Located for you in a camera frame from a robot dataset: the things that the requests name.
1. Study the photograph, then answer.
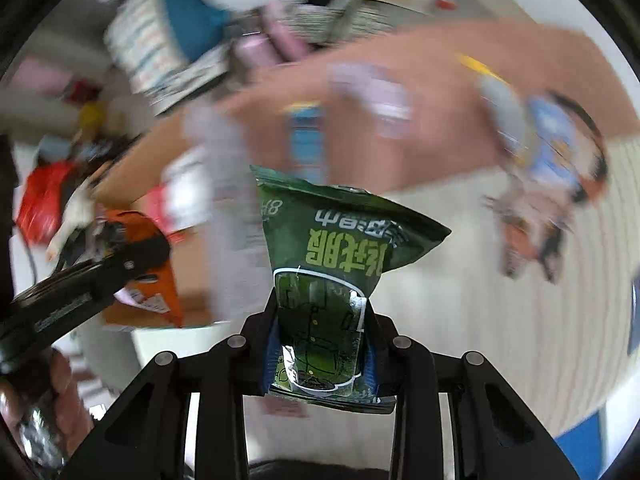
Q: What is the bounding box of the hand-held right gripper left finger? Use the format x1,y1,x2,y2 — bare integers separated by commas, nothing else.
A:
60,287,281,480

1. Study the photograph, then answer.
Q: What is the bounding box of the grey and blue packet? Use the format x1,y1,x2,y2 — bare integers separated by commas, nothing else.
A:
459,54,610,283

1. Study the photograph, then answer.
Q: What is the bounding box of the orange snack packet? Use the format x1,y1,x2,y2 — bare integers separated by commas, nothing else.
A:
97,210,187,330

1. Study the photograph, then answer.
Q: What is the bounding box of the green snack packet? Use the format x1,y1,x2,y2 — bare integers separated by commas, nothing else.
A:
250,164,452,415

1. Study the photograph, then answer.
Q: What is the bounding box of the brown cardboard box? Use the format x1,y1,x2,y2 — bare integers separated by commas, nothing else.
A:
92,17,610,332

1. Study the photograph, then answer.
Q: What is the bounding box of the yellow toy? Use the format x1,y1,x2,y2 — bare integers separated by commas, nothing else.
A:
76,101,107,133

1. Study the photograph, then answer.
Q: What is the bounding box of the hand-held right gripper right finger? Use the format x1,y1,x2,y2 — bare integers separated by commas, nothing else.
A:
359,298,585,480

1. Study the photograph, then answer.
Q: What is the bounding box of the person's left hand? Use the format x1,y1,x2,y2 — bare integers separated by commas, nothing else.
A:
0,347,97,472

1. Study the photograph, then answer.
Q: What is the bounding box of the printed patterned box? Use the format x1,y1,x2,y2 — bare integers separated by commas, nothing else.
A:
104,0,232,117

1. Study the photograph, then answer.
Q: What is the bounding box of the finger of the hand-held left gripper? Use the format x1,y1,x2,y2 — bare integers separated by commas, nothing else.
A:
89,219,172,292

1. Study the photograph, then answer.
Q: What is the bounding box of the blue floor mat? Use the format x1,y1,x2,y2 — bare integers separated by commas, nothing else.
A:
554,407,623,480

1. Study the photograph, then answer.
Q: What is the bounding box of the red bag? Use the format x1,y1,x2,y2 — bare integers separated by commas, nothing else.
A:
14,159,77,247

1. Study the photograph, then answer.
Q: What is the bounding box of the pink soft item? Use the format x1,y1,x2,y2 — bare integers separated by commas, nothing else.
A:
234,1,307,72

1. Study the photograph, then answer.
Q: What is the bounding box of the white plastic packet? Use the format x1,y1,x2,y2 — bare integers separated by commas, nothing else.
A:
161,104,275,323

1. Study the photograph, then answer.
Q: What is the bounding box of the blue cloth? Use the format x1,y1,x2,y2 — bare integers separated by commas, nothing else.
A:
159,0,232,67

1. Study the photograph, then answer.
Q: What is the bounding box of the pale lilac packet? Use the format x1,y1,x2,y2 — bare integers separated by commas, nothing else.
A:
327,61,415,140

